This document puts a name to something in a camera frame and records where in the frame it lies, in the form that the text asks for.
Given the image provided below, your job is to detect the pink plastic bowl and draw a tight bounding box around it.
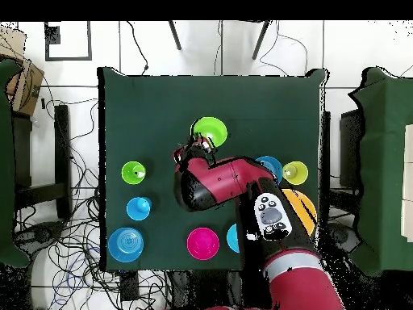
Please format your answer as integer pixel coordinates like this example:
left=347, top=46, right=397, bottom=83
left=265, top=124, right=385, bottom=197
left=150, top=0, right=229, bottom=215
left=186, top=227, right=221, bottom=262

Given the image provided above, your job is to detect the blue plastic bowl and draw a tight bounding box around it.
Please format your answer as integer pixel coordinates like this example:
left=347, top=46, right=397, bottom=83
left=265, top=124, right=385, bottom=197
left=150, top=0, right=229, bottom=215
left=254, top=155, right=284, bottom=185
left=107, top=227, right=145, bottom=263

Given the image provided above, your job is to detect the white box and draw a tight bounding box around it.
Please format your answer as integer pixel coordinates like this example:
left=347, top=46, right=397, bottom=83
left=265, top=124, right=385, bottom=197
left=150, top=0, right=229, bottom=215
left=400, top=124, right=413, bottom=243

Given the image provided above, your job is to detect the black equipment cabinet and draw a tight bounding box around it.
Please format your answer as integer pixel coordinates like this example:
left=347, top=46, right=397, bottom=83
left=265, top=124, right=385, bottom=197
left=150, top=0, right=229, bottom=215
left=339, top=109, right=364, bottom=191

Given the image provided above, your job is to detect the yellow plastic cup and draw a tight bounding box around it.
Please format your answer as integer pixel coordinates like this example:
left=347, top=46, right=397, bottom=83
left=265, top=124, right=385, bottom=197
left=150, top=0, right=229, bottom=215
left=282, top=160, right=310, bottom=186

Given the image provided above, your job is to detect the black power adapter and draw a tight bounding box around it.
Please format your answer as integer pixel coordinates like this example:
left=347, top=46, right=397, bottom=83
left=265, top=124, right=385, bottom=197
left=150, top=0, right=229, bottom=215
left=119, top=271, right=140, bottom=302

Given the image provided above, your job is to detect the black floor cable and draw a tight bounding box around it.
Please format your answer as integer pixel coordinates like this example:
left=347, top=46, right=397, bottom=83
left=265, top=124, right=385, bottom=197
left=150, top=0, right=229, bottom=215
left=126, top=20, right=149, bottom=76

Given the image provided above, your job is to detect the cyan plastic bowl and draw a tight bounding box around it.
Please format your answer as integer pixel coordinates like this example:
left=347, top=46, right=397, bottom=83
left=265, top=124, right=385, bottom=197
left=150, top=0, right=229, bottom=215
left=226, top=223, right=240, bottom=253

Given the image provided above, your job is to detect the black knobbed floor stand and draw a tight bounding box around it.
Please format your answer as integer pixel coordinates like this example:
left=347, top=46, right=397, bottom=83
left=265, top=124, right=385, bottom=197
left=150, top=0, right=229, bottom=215
left=33, top=222, right=64, bottom=245

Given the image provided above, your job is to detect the dark green tablecloth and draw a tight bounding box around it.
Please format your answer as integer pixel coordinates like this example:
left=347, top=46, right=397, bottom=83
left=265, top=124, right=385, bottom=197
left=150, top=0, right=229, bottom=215
left=97, top=66, right=330, bottom=272

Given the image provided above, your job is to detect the black bench frame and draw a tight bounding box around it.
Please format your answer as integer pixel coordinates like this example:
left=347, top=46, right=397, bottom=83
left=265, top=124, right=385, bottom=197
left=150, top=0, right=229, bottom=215
left=12, top=104, right=72, bottom=220

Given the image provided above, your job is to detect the green cloth side table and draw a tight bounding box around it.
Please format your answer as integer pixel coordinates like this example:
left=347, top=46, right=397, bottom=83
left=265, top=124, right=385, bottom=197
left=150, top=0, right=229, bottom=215
left=0, top=59, right=30, bottom=269
left=348, top=66, right=413, bottom=279

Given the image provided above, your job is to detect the blue plastic cup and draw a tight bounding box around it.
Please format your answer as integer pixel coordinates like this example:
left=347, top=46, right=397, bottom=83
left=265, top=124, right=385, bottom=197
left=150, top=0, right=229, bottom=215
left=126, top=195, right=152, bottom=222

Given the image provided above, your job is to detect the green plastic cup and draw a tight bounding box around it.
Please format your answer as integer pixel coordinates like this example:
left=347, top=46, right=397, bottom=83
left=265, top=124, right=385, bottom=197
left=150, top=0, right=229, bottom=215
left=120, top=160, right=147, bottom=186

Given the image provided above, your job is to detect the black floor frame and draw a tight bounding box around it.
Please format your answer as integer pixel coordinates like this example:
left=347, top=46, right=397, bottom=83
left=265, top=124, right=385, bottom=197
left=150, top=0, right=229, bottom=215
left=44, top=20, right=93, bottom=61

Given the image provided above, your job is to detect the black tripod leg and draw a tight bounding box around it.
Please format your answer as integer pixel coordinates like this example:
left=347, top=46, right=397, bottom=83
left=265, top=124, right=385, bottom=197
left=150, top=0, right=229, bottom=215
left=167, top=20, right=182, bottom=52
left=251, top=20, right=273, bottom=61

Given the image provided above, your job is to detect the brown cardboard box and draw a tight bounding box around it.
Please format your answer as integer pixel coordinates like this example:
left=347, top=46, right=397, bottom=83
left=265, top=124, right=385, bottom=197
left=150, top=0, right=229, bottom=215
left=6, top=59, right=45, bottom=117

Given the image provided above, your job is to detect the grey floor stand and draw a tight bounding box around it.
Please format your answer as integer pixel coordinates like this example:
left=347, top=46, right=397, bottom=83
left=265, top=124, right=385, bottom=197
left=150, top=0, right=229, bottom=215
left=325, top=222, right=359, bottom=256

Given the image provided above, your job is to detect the pale cardboard box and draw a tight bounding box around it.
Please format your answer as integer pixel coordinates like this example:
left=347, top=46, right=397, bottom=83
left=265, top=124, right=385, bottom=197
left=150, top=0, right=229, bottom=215
left=0, top=25, right=27, bottom=62

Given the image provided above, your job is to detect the large orange plastic bowl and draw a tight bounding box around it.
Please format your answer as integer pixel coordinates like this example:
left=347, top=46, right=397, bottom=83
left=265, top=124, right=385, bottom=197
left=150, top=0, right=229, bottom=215
left=282, top=188, right=318, bottom=237

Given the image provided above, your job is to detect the green plastic bowl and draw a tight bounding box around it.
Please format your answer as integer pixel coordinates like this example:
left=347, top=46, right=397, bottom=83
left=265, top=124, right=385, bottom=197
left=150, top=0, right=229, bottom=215
left=190, top=116, right=229, bottom=149

